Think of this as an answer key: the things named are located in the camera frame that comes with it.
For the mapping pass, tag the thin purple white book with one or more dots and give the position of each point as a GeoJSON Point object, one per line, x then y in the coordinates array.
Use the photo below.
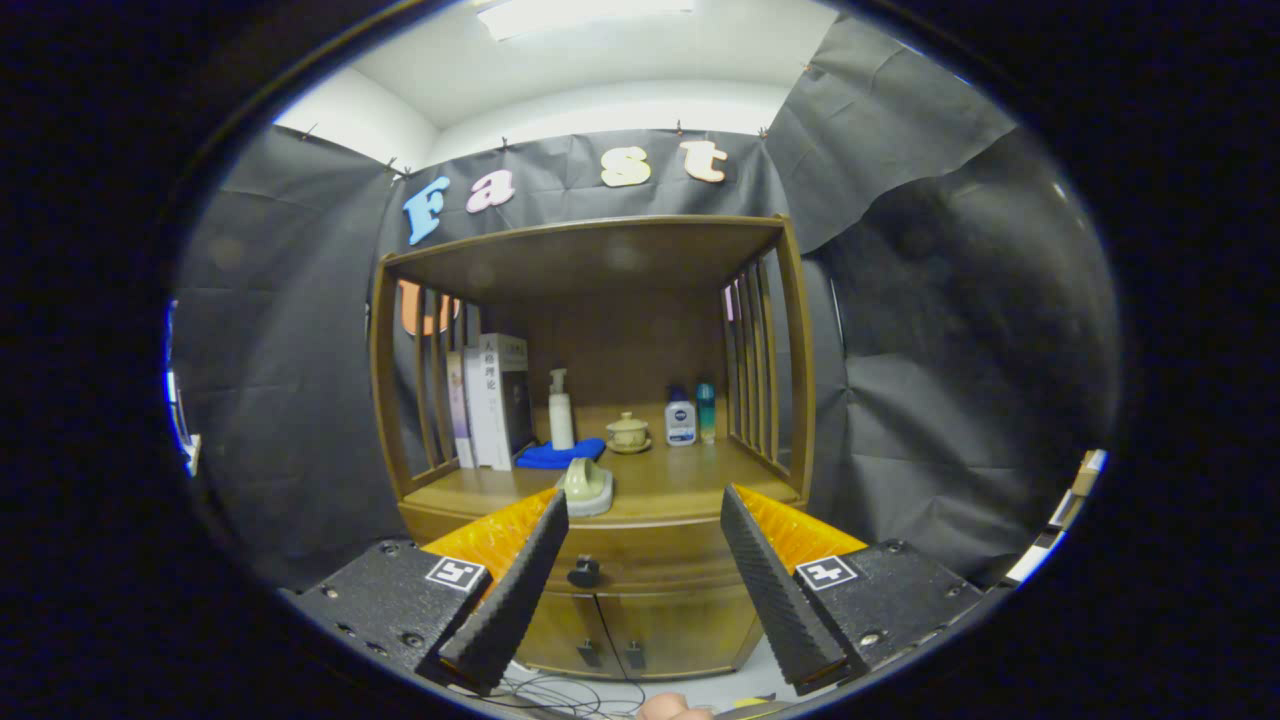
{"type": "Point", "coordinates": [458, 420]}

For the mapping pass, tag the white striped frame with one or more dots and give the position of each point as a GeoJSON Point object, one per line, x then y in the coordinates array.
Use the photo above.
{"type": "Point", "coordinates": [1085, 470]}

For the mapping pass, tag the wooden countertop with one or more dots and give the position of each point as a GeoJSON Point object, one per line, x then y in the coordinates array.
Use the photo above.
{"type": "Point", "coordinates": [690, 480]}

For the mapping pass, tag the ceiling light panel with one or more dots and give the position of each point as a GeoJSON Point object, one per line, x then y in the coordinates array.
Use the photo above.
{"type": "Point", "coordinates": [580, 15]}

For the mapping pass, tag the pale green sponge brush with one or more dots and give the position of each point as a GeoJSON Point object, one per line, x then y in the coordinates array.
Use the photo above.
{"type": "Point", "coordinates": [590, 490]}

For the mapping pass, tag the teal bottle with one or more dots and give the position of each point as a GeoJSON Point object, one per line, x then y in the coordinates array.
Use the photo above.
{"type": "Point", "coordinates": [706, 415]}

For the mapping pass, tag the white lotion bottle blue cap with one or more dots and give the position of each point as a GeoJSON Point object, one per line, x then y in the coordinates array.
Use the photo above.
{"type": "Point", "coordinates": [680, 425]}

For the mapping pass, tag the black backdrop cloth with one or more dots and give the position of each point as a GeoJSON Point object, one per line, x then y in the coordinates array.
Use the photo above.
{"type": "Point", "coordinates": [300, 400]}

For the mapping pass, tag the beige lidded ceramic teacup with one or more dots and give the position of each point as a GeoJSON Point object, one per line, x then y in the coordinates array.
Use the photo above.
{"type": "Point", "coordinates": [628, 431]}

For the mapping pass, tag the black round drawer knob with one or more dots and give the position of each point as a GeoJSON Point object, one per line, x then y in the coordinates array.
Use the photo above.
{"type": "Point", "coordinates": [584, 572]}

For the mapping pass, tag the wooden cabinet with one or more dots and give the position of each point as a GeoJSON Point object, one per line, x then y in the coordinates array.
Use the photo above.
{"type": "Point", "coordinates": [620, 340]}

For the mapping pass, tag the white spray bottle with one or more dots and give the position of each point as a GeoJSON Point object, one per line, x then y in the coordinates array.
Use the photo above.
{"type": "Point", "coordinates": [561, 425]}

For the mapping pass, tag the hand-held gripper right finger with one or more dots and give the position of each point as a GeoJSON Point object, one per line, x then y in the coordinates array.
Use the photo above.
{"type": "Point", "coordinates": [780, 600]}

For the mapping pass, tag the thick white book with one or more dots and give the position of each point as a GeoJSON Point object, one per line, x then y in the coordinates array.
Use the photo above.
{"type": "Point", "coordinates": [490, 420]}

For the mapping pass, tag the wooden drawer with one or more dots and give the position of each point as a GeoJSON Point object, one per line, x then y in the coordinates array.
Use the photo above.
{"type": "Point", "coordinates": [640, 555]}

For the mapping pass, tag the beige ceramic saucer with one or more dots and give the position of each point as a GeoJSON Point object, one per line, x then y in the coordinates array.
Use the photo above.
{"type": "Point", "coordinates": [629, 449]}

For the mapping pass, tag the blue folded cloth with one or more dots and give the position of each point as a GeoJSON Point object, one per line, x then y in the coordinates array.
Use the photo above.
{"type": "Point", "coordinates": [550, 457]}

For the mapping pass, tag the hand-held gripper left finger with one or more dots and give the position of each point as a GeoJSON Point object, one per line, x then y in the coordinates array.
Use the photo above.
{"type": "Point", "coordinates": [515, 600]}

